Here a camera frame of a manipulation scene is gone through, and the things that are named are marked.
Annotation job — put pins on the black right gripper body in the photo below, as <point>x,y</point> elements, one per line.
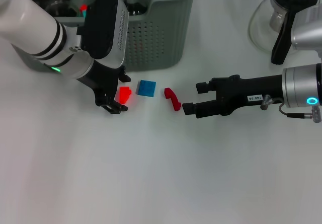
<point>246,90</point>

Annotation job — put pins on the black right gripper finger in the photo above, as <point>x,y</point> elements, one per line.
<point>205,87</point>
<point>203,108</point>

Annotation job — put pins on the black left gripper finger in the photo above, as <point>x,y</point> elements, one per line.
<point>113,107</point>
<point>125,77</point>

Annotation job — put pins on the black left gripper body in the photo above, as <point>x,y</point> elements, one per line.
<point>105,83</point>

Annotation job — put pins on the bright red slope brick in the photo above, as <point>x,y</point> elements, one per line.
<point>124,95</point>

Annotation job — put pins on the blue square plate brick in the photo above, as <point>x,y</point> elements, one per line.
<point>147,88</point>

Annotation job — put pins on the dark red brick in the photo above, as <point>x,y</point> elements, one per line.
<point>172,96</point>

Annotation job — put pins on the teal square plate brick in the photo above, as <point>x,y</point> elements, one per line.
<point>84,13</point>

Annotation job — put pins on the glass teacup black holder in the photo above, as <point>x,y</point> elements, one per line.
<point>58,8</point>
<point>134,2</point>

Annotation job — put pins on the small red brick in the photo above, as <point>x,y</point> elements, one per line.
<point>83,7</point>

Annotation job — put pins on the grey-green perforated storage bin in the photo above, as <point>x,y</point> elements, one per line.
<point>156,32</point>

